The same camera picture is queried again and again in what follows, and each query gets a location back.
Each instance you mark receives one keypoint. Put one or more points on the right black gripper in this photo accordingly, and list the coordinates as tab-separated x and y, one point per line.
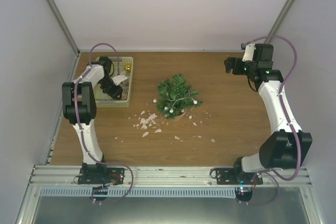
230	61

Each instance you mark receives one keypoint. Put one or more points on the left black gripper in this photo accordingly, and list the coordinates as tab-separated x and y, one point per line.
114	93

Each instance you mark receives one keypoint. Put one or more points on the pale green perforated basket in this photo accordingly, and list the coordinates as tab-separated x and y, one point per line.
119	62

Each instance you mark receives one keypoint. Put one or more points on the small green christmas tree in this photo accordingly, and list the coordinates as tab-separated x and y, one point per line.
177	83

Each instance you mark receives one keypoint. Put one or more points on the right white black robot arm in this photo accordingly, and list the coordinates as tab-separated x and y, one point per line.
285	150

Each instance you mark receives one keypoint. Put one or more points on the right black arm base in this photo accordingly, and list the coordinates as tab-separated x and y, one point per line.
233	176

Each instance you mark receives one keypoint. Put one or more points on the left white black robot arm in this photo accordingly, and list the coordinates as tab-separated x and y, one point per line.
80	109

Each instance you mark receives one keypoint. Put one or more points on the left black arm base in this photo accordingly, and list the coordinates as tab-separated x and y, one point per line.
98	174

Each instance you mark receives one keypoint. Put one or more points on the white foil flakes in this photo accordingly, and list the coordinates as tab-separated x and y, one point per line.
148	129

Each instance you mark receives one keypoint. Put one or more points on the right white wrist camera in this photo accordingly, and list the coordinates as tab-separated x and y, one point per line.
248	48

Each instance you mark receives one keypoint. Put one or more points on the grey slotted cable duct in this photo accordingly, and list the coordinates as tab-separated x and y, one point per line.
145	192

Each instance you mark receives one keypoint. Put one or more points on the aluminium front rail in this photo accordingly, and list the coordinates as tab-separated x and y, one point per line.
153	176

